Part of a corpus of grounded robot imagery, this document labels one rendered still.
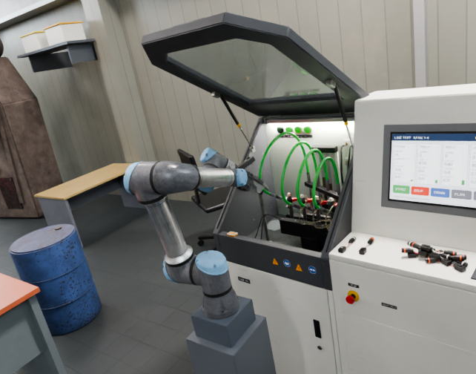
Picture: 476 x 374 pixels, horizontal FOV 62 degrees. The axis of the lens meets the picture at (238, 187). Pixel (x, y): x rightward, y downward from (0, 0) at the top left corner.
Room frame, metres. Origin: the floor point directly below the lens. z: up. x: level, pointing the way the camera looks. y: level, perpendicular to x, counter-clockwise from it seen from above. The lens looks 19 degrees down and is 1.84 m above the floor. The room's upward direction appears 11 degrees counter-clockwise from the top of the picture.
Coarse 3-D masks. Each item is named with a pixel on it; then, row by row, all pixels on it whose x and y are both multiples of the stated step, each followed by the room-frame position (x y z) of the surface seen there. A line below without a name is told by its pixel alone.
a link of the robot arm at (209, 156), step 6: (204, 150) 1.75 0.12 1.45; (210, 150) 1.71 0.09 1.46; (204, 156) 1.70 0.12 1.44; (210, 156) 1.69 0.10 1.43; (216, 156) 1.71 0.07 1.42; (222, 156) 1.73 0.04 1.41; (204, 162) 1.70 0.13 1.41; (210, 162) 1.69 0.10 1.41; (216, 162) 1.69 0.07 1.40; (222, 162) 1.71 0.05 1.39
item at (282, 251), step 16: (224, 240) 1.90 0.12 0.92; (240, 240) 1.82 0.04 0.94; (256, 240) 1.77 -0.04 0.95; (240, 256) 1.83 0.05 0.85; (256, 256) 1.76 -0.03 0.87; (272, 256) 1.68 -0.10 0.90; (288, 256) 1.62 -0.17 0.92; (304, 256) 1.55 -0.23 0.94; (320, 256) 1.51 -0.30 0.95; (272, 272) 1.70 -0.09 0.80; (288, 272) 1.63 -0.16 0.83; (304, 272) 1.56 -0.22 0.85; (320, 272) 1.50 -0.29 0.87
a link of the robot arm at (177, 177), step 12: (156, 168) 1.27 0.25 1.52; (168, 168) 1.27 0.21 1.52; (180, 168) 1.28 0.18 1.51; (192, 168) 1.31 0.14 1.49; (204, 168) 1.40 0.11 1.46; (216, 168) 1.48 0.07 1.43; (228, 168) 1.57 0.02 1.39; (240, 168) 1.59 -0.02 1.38; (156, 180) 1.25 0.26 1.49; (168, 180) 1.25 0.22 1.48; (180, 180) 1.26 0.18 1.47; (192, 180) 1.29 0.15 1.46; (204, 180) 1.36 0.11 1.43; (216, 180) 1.43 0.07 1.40; (228, 180) 1.50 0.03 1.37; (240, 180) 1.55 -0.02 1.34; (168, 192) 1.27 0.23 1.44
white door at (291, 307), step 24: (240, 288) 1.87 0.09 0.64; (264, 288) 1.75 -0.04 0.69; (288, 288) 1.64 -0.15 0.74; (312, 288) 1.54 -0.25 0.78; (264, 312) 1.77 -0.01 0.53; (288, 312) 1.65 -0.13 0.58; (312, 312) 1.55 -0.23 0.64; (288, 336) 1.67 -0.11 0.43; (312, 336) 1.57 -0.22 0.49; (288, 360) 1.69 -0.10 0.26; (312, 360) 1.58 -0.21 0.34
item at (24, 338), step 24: (0, 288) 2.12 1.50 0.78; (24, 288) 2.06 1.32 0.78; (0, 312) 1.86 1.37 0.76; (24, 312) 2.01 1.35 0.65; (0, 336) 1.89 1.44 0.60; (24, 336) 1.97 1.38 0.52; (48, 336) 2.03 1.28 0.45; (0, 360) 1.85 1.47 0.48; (24, 360) 1.94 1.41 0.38; (48, 360) 2.05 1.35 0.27
